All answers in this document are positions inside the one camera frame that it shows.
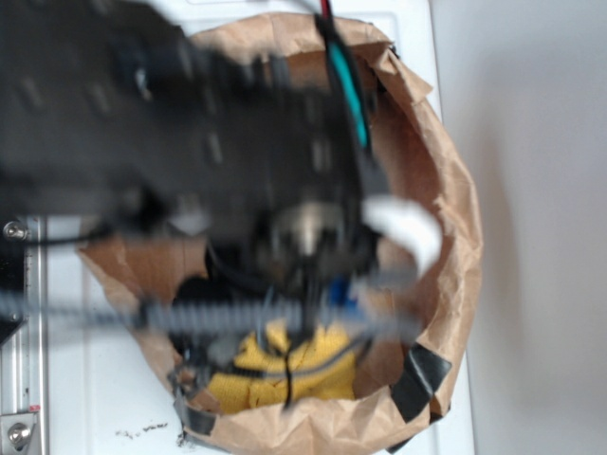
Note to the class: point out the yellow cloth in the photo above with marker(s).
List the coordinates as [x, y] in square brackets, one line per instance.
[303, 374]

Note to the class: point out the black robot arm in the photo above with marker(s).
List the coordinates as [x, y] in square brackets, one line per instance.
[108, 109]

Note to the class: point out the blue plastic bottle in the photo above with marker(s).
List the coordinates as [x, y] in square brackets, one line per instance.
[341, 298]

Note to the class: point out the brown paper bag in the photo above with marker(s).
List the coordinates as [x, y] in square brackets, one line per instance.
[398, 391]

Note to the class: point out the aluminium frame rail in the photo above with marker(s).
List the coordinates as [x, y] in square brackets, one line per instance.
[24, 378]

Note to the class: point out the metal corner bracket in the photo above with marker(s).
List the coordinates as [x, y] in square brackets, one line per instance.
[20, 434]

